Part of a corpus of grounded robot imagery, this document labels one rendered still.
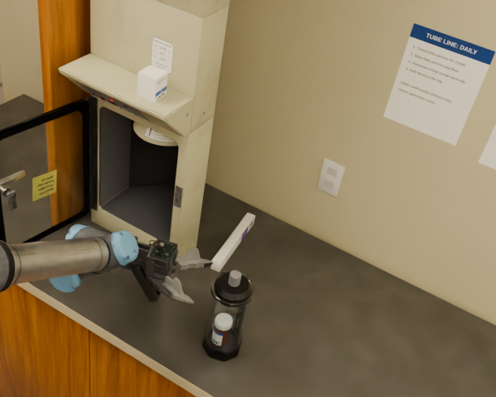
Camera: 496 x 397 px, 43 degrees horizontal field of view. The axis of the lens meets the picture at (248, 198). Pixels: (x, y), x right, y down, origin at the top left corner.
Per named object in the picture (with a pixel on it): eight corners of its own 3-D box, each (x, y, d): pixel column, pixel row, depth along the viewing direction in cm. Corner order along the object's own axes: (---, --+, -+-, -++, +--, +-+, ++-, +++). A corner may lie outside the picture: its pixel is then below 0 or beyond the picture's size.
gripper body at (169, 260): (169, 264, 148) (121, 250, 150) (167, 289, 153) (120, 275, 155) (180, 243, 154) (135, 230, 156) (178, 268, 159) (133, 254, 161)
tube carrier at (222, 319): (246, 333, 169) (260, 277, 155) (236, 365, 160) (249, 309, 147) (209, 321, 170) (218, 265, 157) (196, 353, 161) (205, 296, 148)
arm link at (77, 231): (61, 259, 156) (77, 240, 163) (102, 272, 155) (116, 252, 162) (61, 234, 152) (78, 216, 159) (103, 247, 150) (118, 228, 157)
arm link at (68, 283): (72, 259, 139) (95, 232, 148) (38, 273, 144) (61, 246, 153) (93, 286, 142) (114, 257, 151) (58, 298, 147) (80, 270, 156)
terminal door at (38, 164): (90, 213, 191) (89, 98, 166) (0, 260, 171) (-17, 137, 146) (88, 211, 191) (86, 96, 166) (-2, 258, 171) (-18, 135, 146)
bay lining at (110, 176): (149, 169, 207) (155, 73, 186) (214, 202, 199) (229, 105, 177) (98, 205, 190) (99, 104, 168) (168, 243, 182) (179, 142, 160)
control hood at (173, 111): (89, 87, 166) (89, 52, 160) (190, 134, 156) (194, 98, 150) (58, 102, 158) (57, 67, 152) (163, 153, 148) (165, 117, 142)
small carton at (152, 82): (148, 87, 151) (149, 64, 147) (166, 94, 150) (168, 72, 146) (136, 95, 147) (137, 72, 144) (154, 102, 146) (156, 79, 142)
